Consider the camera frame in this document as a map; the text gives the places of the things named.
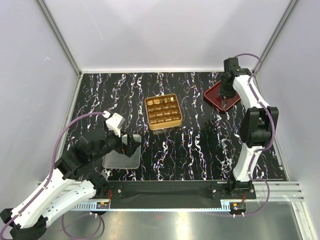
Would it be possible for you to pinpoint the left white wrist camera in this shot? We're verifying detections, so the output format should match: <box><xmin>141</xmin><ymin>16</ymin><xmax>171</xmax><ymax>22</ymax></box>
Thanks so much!
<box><xmin>103</xmin><ymin>110</ymin><xmax>125</xmax><ymax>137</ymax></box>

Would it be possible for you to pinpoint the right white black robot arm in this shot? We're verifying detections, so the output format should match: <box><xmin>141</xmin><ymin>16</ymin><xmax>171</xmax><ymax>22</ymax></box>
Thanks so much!
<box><xmin>219</xmin><ymin>56</ymin><xmax>279</xmax><ymax>199</ymax></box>

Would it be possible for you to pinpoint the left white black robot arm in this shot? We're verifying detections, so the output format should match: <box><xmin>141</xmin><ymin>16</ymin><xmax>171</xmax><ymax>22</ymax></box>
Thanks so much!
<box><xmin>0</xmin><ymin>133</ymin><xmax>142</xmax><ymax>240</ymax></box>

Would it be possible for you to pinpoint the silver tin lid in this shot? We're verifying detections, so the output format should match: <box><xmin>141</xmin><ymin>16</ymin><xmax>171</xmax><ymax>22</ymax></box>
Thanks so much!
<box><xmin>102</xmin><ymin>134</ymin><xmax>142</xmax><ymax>169</ymax></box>

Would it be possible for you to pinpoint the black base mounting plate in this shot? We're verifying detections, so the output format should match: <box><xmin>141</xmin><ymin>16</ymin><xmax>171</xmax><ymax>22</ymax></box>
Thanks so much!
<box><xmin>96</xmin><ymin>180</ymin><xmax>257</xmax><ymax>210</ymax></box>

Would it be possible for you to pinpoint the red square tray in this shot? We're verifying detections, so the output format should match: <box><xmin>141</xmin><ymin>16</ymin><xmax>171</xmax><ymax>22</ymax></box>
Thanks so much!
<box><xmin>203</xmin><ymin>81</ymin><xmax>241</xmax><ymax>112</ymax></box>

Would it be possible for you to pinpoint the white slotted cable duct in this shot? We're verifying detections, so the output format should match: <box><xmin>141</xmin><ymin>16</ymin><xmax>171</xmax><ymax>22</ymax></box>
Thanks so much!
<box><xmin>71</xmin><ymin>199</ymin><xmax>111</xmax><ymax>212</ymax></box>

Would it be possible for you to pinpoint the gold chocolate tin box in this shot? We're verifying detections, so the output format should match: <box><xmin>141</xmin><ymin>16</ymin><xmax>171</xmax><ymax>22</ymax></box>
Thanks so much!
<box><xmin>144</xmin><ymin>93</ymin><xmax>183</xmax><ymax>131</ymax></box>

